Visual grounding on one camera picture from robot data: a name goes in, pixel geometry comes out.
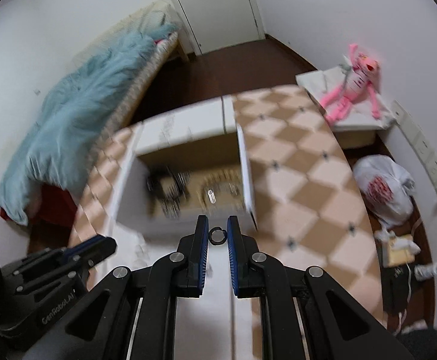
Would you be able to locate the checkered tablecloth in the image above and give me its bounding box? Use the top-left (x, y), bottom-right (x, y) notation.
top-left (66, 84), bottom-right (386, 360)

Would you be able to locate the wooden bead bracelet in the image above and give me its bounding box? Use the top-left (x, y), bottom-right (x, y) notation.
top-left (196, 170), bottom-right (246, 209)

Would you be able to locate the small black ring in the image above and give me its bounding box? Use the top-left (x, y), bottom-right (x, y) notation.
top-left (209, 226), bottom-right (228, 246)

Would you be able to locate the white plastic bag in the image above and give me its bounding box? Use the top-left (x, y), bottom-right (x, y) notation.
top-left (353, 155), bottom-right (415, 230)

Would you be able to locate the bed mattress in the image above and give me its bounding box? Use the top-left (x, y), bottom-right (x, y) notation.
top-left (73, 0), bottom-right (181, 148)

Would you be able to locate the teal duvet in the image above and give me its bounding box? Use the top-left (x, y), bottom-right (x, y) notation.
top-left (0, 23), bottom-right (177, 226)

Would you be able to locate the pink panther plush toy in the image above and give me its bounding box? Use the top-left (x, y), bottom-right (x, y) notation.
top-left (319, 43), bottom-right (381, 125)

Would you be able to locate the black fitness band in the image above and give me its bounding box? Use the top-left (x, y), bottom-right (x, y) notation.
top-left (146, 166), bottom-right (168, 200)

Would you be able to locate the white door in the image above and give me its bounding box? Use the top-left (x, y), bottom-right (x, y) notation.
top-left (171, 0), bottom-right (265, 55)

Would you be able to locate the silver chain necklace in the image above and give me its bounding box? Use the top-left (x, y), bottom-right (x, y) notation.
top-left (147, 168), bottom-right (193, 221)

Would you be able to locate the white power strip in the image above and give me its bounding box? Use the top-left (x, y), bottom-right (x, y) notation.
top-left (391, 100), bottom-right (437, 194)

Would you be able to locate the white cloth covered box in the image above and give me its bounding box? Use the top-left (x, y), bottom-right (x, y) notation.
top-left (295, 67), bottom-right (397, 149)

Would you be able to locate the white cardboard box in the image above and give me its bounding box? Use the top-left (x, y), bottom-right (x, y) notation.
top-left (115, 125), bottom-right (259, 239)

